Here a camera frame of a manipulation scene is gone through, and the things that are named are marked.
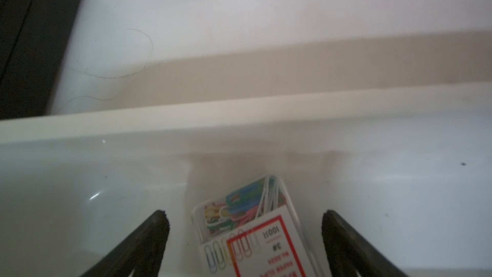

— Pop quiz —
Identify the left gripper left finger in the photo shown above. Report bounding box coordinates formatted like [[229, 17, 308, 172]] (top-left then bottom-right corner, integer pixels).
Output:
[[83, 210, 170, 276]]

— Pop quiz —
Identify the black tool case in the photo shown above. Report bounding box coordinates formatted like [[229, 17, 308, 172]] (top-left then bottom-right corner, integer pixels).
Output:
[[1, 0, 81, 120]]

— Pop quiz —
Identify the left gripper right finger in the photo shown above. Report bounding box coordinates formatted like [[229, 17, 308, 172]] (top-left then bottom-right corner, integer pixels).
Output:
[[322, 210, 406, 277]]

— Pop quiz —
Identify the white plastic tray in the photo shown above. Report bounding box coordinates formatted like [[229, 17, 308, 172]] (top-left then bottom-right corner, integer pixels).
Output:
[[0, 80, 492, 277]]

